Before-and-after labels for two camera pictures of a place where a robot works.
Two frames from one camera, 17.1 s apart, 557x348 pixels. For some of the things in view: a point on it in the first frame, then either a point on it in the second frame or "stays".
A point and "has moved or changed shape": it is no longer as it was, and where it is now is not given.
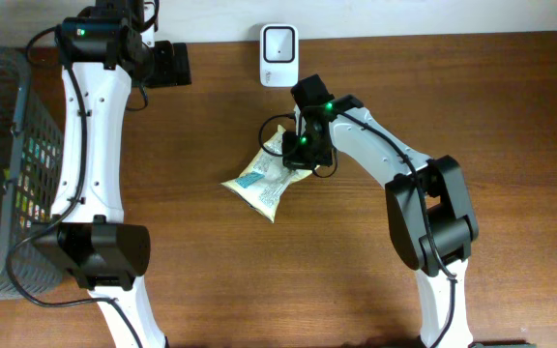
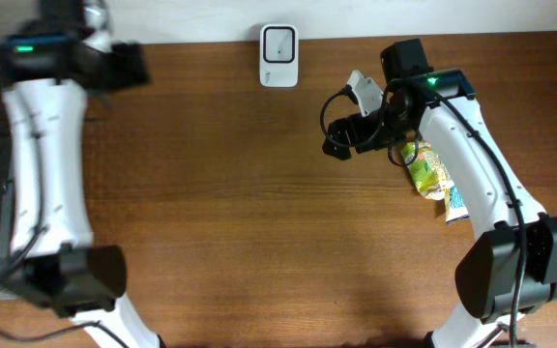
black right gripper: x=291 y=160 to x=351 y=124
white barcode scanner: x=278 y=55 stays
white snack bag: x=262 y=182 has moved or changed shape
